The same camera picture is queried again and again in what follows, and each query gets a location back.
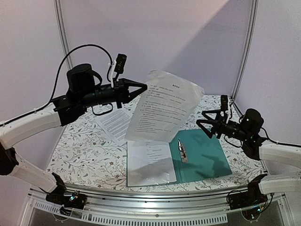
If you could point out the aluminium corner post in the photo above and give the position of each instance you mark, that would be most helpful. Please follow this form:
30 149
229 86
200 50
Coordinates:
61 27
246 49

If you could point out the aluminium front rail frame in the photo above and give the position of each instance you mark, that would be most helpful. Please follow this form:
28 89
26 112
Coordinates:
107 207

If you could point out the teal plastic folder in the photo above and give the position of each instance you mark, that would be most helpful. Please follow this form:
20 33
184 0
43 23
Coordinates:
206 158

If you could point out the aluminium corner post left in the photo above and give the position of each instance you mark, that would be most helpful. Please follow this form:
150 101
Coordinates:
61 27

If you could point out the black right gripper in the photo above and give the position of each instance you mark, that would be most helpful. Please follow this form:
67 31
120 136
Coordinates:
218 123

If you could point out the white printed paper sheet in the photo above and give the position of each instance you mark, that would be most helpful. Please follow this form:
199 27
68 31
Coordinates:
149 163

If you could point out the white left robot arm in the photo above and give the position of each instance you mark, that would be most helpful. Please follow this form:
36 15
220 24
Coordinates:
17 144

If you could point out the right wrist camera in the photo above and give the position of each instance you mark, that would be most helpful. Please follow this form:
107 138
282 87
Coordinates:
226 106

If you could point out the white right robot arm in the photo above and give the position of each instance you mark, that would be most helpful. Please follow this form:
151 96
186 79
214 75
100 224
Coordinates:
283 154

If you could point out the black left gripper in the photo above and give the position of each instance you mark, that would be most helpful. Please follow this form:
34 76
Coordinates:
122 90

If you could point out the white paper stack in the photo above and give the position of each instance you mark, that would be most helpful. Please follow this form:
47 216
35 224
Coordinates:
115 125

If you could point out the aluminium corner post right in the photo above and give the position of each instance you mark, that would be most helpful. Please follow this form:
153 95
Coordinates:
246 49

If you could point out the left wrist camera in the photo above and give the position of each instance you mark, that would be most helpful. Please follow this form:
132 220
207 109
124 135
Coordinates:
116 68

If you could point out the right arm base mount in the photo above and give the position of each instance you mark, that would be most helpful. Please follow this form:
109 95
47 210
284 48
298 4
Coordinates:
251 202

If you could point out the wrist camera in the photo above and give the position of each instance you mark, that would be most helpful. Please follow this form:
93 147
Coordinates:
116 68
226 106

